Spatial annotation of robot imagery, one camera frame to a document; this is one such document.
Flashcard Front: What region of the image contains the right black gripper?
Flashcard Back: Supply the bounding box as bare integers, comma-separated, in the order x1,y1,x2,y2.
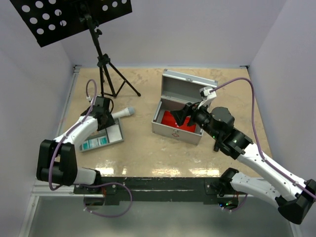
170,99,221,140

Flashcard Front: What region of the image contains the red first aid pouch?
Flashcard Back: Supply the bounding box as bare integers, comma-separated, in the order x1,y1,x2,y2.
161,111,196,132

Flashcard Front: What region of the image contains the grey metal case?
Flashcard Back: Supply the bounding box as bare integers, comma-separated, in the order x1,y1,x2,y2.
152,69,218,145

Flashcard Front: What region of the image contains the grey compartment tray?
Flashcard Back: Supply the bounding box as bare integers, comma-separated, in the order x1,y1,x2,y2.
79,118,124,152

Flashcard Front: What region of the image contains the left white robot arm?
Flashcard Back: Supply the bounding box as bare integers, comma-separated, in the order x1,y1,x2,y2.
36,96,115,194

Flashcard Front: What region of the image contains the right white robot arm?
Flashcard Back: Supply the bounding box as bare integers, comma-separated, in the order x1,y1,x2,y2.
171,103,316,225

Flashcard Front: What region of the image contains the black flashlight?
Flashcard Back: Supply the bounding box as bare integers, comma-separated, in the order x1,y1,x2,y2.
213,144,220,152

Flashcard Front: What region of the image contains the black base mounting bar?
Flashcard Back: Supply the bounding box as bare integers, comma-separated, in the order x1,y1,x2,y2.
74,177,237,205

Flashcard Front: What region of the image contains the black perforated music stand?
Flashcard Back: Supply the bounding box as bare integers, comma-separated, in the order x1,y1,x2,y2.
10,0,136,98

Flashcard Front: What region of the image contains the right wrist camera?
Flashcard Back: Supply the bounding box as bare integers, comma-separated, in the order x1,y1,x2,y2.
198,86,217,108

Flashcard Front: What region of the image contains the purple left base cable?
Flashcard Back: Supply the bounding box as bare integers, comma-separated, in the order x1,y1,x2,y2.
83,182,134,218

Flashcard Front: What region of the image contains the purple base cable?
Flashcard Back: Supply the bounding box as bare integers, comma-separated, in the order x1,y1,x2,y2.
221,192,249,213
83,182,134,218

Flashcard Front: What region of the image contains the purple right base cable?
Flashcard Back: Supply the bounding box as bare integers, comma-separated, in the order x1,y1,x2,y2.
221,192,249,213

